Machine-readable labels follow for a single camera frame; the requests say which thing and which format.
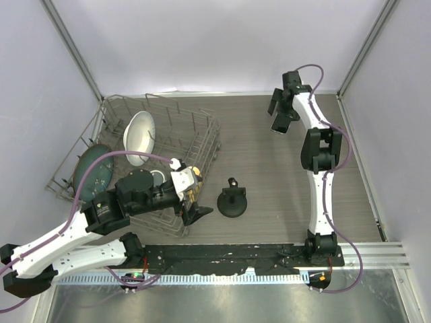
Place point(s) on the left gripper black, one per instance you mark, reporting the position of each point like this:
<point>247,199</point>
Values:
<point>194,212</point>

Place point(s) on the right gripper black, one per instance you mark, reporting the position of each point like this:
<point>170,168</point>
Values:
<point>276,97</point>

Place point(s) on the black phone stand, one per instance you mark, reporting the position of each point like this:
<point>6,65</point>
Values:
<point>232,202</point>

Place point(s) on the black smartphone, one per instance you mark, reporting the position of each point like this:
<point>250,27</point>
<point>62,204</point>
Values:
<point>280,127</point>

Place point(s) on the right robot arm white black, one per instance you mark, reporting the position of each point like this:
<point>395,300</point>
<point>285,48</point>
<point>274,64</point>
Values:
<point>319,156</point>

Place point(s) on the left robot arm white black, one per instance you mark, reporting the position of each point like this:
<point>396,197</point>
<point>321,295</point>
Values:
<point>61,252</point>

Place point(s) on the yellow cup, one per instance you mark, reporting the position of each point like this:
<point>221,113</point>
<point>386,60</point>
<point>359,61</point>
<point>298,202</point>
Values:
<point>194,193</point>

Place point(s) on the dark grey mug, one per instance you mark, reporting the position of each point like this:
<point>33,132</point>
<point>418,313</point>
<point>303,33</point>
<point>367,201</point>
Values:
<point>158,177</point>

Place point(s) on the white plate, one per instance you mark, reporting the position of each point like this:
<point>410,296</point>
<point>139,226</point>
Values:
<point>140,133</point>

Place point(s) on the teal plate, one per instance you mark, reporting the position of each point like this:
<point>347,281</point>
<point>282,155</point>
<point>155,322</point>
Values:
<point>99,177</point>

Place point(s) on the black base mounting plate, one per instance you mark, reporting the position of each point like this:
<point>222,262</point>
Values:
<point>231,259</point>

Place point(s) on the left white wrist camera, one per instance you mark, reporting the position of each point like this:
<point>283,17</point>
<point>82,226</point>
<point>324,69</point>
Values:
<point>184,178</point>

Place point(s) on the white slotted cable duct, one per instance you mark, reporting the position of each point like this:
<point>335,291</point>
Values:
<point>249,278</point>

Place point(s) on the grey wire dish rack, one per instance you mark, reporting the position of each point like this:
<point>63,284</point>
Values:
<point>192,136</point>

